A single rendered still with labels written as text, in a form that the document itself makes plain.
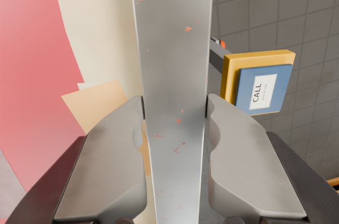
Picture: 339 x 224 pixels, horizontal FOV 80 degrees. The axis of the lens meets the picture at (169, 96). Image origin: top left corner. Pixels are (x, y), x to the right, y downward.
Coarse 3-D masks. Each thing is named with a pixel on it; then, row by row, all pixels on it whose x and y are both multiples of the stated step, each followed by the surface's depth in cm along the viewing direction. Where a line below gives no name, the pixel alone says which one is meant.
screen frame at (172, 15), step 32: (160, 0) 9; (192, 0) 9; (160, 32) 10; (192, 32) 10; (160, 64) 11; (192, 64) 11; (160, 96) 12; (192, 96) 12; (160, 128) 13; (192, 128) 13; (160, 160) 14; (192, 160) 14; (160, 192) 16; (192, 192) 16
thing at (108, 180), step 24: (120, 120) 10; (96, 144) 9; (120, 144) 9; (96, 168) 8; (120, 168) 8; (72, 192) 7; (96, 192) 7; (120, 192) 7; (144, 192) 7; (72, 216) 6; (96, 216) 6; (120, 216) 7
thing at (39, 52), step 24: (0, 0) 13; (24, 0) 13; (48, 0) 13; (0, 24) 13; (24, 24) 13; (48, 24) 13; (0, 48) 14; (24, 48) 14; (48, 48) 14; (0, 72) 15; (24, 72) 15; (48, 72) 15; (72, 72) 15
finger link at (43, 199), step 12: (72, 144) 9; (60, 156) 8; (72, 156) 8; (60, 168) 8; (72, 168) 8; (48, 180) 7; (60, 180) 7; (36, 192) 7; (48, 192) 7; (60, 192) 7; (24, 204) 6; (36, 204) 6; (48, 204) 6; (12, 216) 6; (24, 216) 6; (36, 216) 6; (48, 216) 6
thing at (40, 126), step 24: (0, 96) 16; (24, 96) 16; (48, 96) 16; (0, 120) 17; (24, 120) 17; (48, 120) 17; (72, 120) 17; (0, 144) 18; (24, 144) 18; (48, 144) 18; (0, 168) 20; (24, 168) 20; (48, 168) 20; (0, 192) 22; (24, 192) 22; (0, 216) 24
